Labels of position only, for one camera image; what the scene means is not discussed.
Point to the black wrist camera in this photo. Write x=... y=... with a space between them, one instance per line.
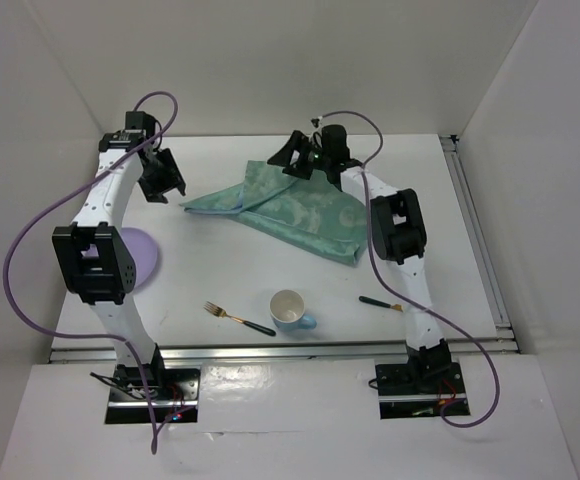
x=142 y=122
x=334 y=143

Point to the aluminium frame rail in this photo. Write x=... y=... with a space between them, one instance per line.
x=505 y=333
x=501 y=345

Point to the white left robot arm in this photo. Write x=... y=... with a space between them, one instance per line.
x=96 y=264

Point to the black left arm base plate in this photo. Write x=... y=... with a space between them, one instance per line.
x=176 y=402

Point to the light blue ceramic mug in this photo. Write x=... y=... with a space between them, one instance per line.
x=288 y=312

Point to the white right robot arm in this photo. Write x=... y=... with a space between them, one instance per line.
x=397 y=236

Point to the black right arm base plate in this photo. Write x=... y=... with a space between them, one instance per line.
x=401 y=397

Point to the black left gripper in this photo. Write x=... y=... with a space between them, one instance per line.
x=170 y=179

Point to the lavender plastic plate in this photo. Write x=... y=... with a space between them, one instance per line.
x=145 y=252

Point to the aluminium right frame rail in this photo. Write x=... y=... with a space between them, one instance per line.
x=505 y=333

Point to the gold knife dark handle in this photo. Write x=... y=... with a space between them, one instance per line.
x=379 y=303

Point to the aluminium front frame rail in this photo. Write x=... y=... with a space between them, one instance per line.
x=501 y=345

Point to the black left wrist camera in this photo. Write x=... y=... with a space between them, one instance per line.
x=142 y=122

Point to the gold fork dark handle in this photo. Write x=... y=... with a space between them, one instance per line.
x=219 y=312

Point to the teal green cloth napkin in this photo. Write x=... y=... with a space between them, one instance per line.
x=308 y=214

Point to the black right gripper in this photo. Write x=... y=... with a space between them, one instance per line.
x=298 y=141

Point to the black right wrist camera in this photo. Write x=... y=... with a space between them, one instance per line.
x=334 y=143

